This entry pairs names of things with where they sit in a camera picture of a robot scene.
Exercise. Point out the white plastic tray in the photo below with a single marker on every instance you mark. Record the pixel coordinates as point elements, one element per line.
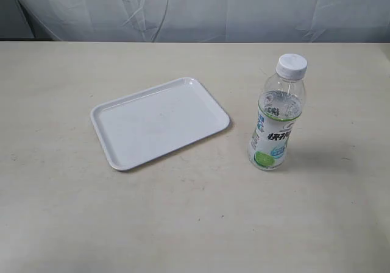
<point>149,124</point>

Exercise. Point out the clear lime drink bottle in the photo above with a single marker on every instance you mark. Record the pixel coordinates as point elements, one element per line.
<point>279,106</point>

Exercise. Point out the white backdrop curtain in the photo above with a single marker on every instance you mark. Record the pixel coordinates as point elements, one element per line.
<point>239,21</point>

